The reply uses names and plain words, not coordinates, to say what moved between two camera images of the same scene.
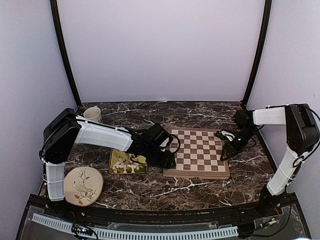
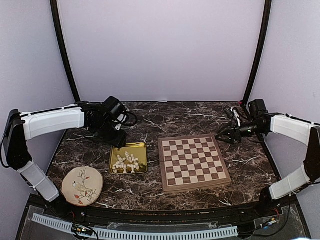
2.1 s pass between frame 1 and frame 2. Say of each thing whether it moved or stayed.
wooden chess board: moved
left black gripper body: moved
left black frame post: stayed
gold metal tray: stayed
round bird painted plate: stayed
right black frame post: stayed
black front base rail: stayed
